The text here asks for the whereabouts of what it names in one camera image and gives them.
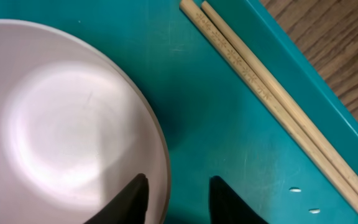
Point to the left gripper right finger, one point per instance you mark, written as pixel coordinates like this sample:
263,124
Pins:
227,207

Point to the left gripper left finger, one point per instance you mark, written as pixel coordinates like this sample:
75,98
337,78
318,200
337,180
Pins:
129,206

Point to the pink shallow bowl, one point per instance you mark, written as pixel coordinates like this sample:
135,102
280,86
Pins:
74,130

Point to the teal plastic serving tray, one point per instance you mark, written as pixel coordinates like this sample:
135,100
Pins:
212,122

